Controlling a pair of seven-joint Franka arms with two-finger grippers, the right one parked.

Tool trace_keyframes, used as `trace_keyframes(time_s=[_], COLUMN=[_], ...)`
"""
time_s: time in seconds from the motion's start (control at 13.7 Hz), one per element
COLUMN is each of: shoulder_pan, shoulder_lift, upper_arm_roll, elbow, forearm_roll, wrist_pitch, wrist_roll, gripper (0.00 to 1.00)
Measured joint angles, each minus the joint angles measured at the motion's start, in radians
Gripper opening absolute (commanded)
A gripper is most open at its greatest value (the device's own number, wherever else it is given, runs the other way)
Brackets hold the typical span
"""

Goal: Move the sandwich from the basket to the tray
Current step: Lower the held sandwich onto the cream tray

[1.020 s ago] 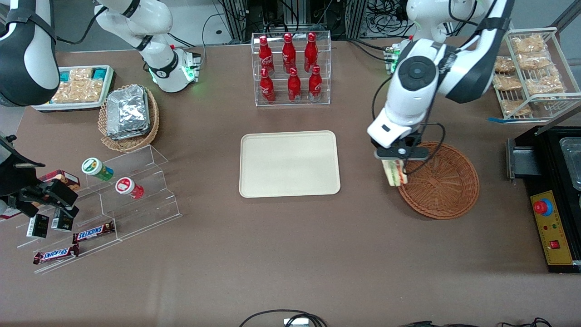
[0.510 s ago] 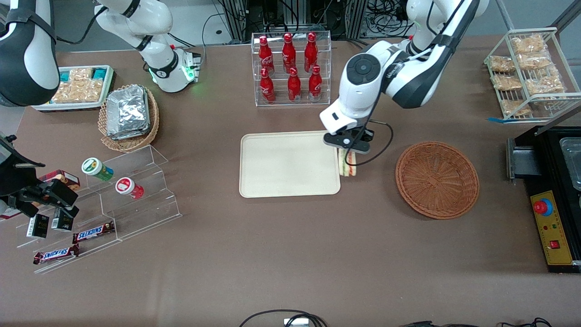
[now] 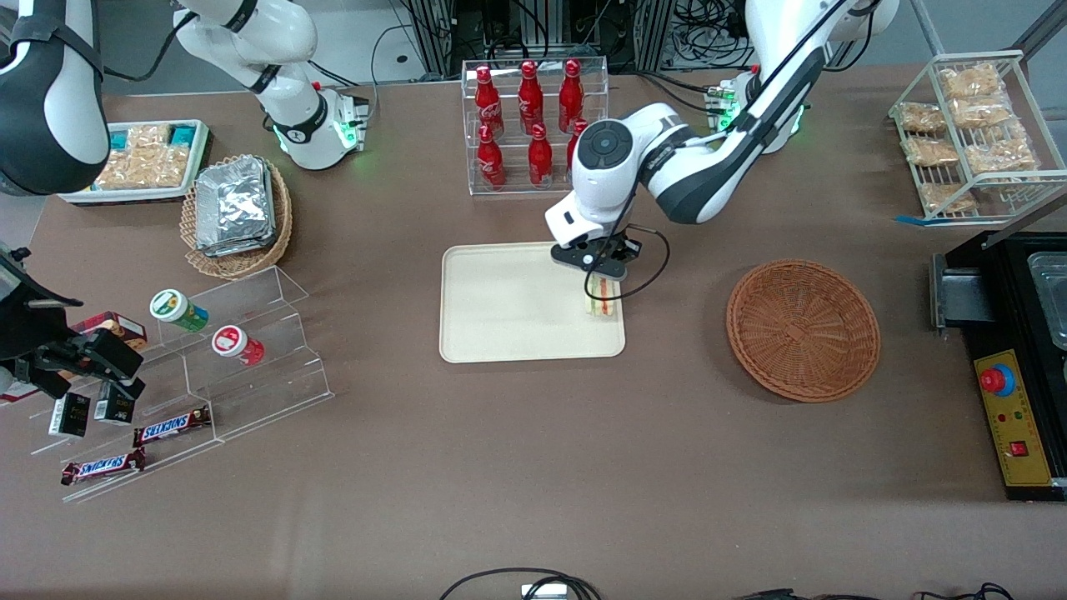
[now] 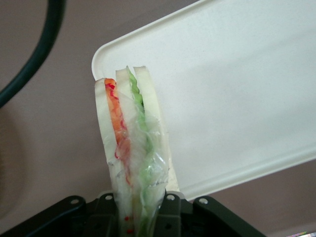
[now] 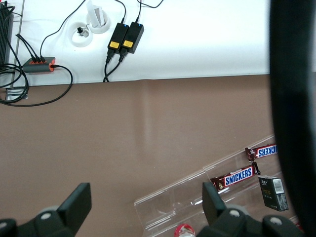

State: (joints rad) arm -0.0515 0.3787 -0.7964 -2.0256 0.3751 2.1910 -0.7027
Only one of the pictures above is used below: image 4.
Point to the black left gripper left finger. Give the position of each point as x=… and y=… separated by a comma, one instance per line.
x=103, y=214

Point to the plastic-wrapped triangle sandwich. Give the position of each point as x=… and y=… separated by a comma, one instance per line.
x=134, y=148

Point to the white plastic tray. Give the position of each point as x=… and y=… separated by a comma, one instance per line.
x=222, y=98

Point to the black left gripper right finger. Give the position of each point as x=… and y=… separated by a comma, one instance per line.
x=170, y=214

